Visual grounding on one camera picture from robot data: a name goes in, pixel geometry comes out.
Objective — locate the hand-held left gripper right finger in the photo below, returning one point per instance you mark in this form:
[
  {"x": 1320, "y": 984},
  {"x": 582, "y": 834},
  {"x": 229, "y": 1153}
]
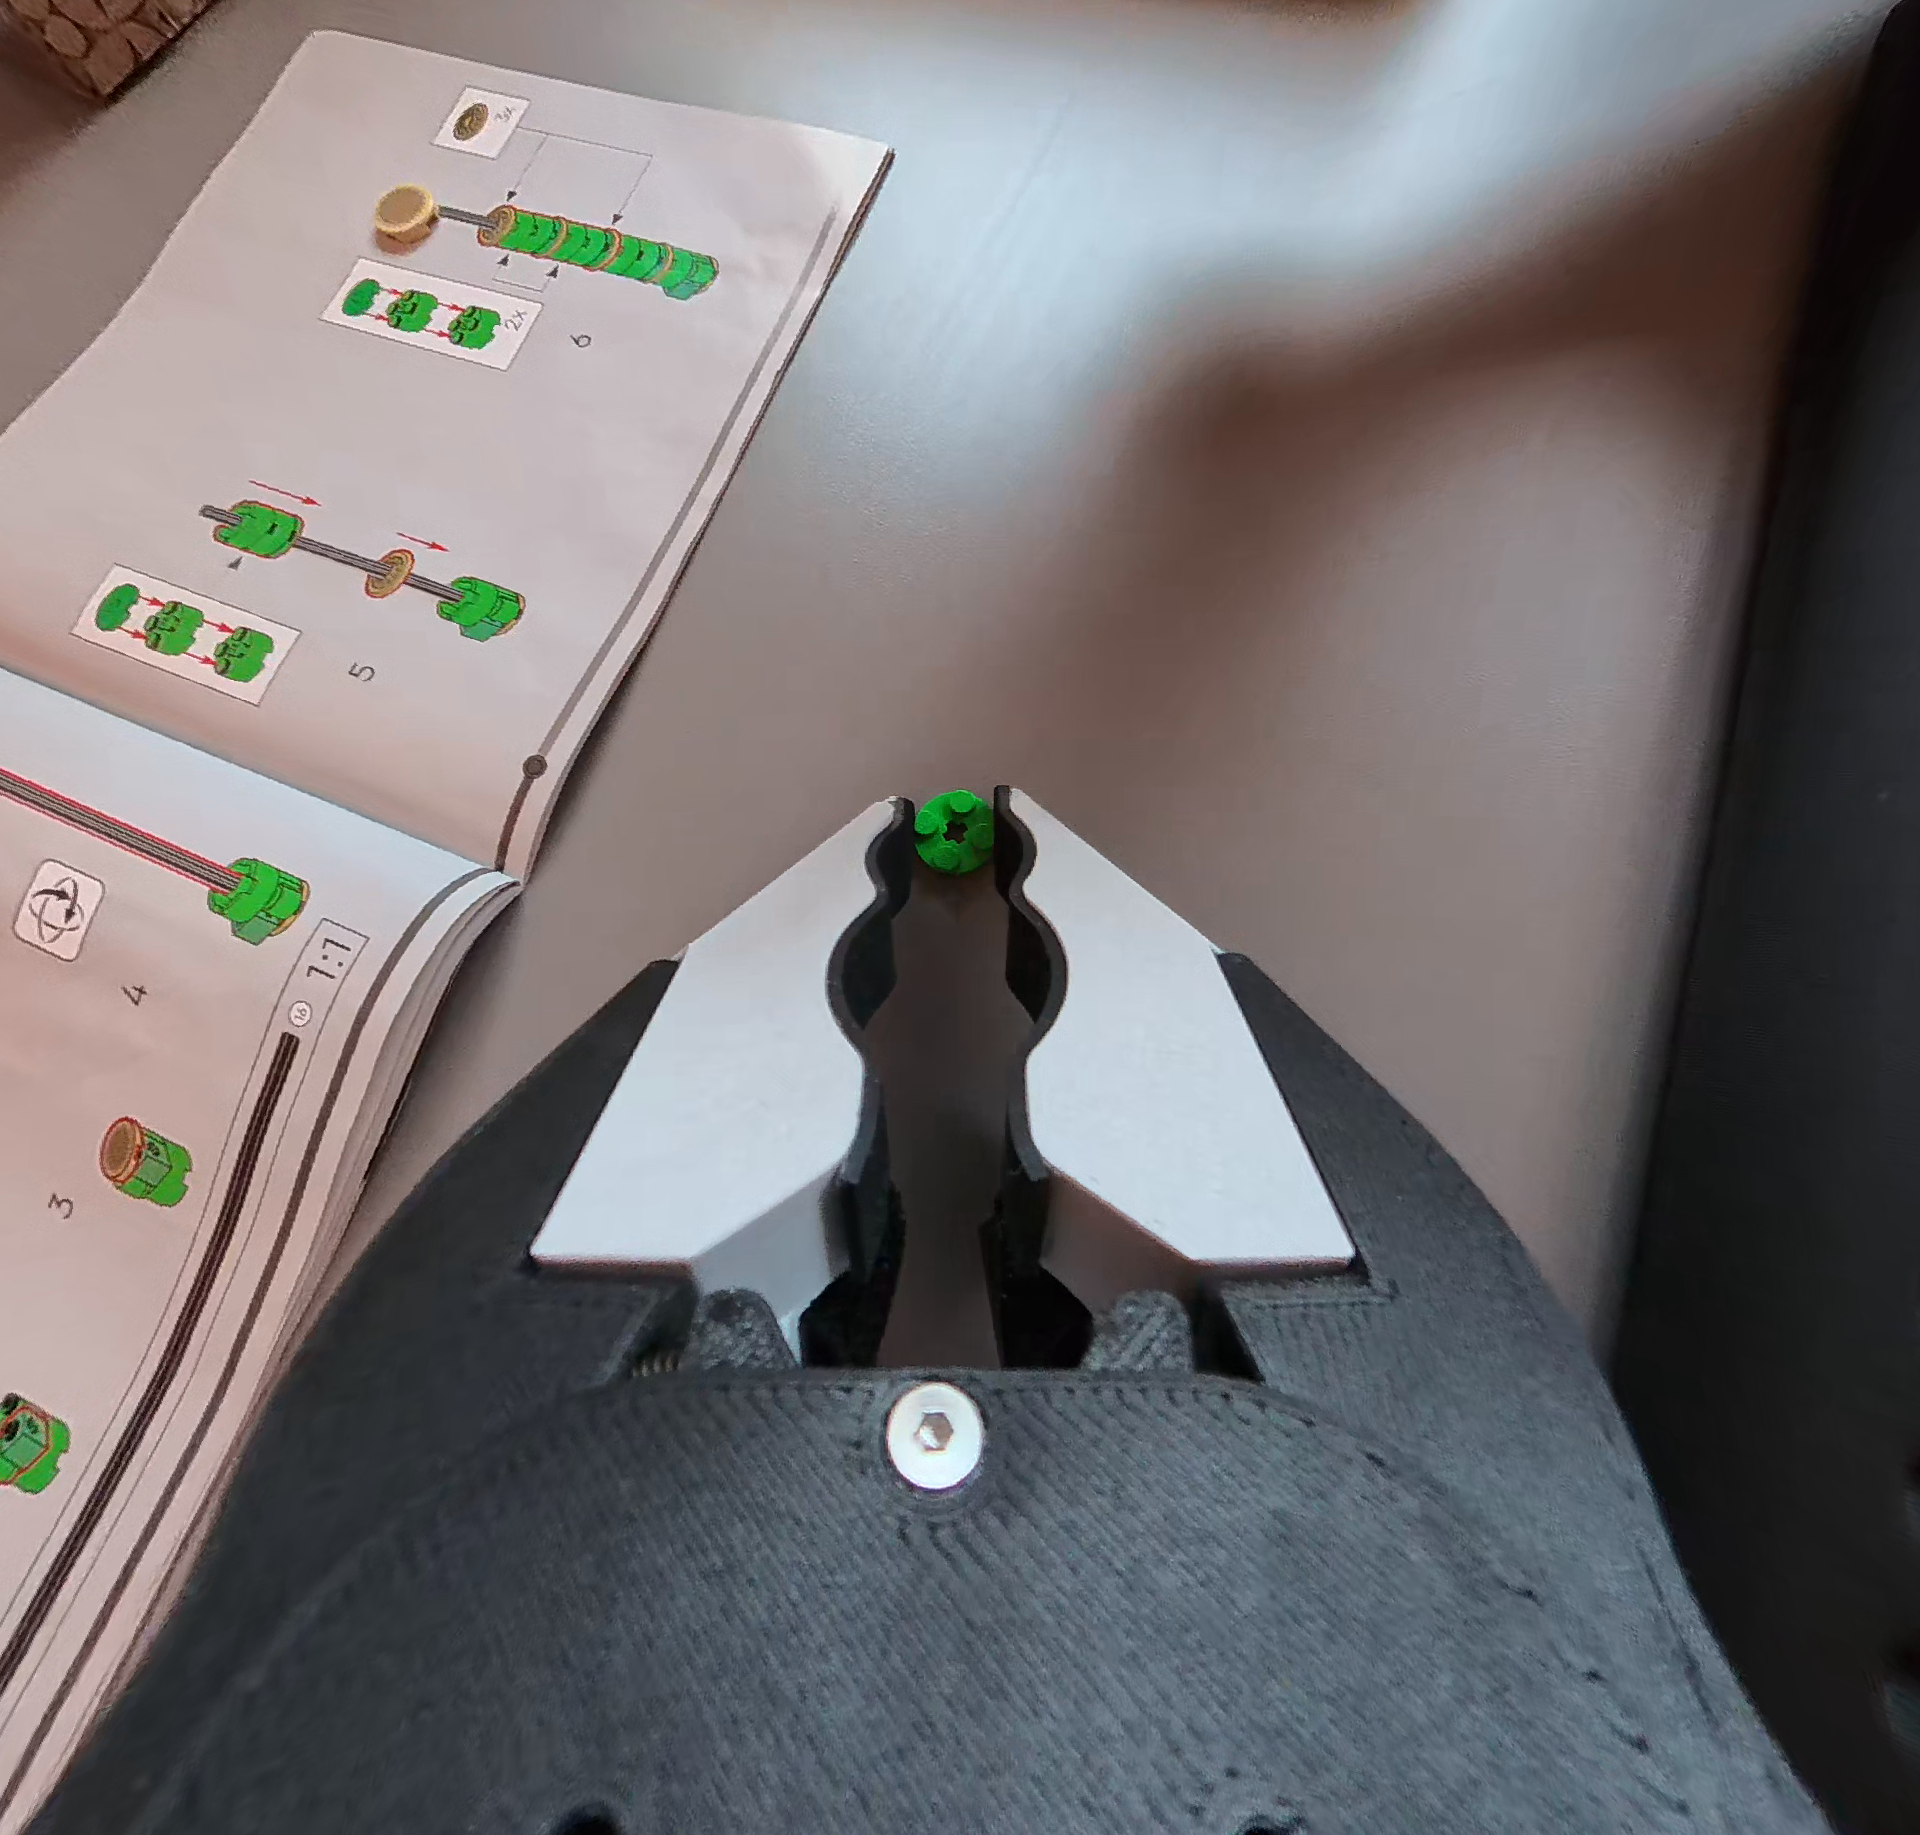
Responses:
[{"x": 1171, "y": 1085}]

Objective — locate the open instruction booklet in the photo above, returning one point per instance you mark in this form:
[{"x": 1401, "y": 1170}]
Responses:
[{"x": 450, "y": 426}]

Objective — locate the green round toy brick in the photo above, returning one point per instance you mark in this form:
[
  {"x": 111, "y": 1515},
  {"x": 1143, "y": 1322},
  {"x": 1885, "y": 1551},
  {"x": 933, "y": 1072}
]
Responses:
[{"x": 953, "y": 831}]

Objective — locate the grey desk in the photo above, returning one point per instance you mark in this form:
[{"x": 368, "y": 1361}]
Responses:
[{"x": 1275, "y": 439}]

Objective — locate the black toy box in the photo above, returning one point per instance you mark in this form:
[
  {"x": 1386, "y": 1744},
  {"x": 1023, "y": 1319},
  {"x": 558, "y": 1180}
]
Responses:
[{"x": 105, "y": 4}]

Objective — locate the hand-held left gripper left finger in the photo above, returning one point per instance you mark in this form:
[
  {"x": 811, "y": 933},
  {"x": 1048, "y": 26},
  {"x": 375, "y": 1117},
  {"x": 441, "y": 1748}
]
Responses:
[{"x": 720, "y": 1085}]

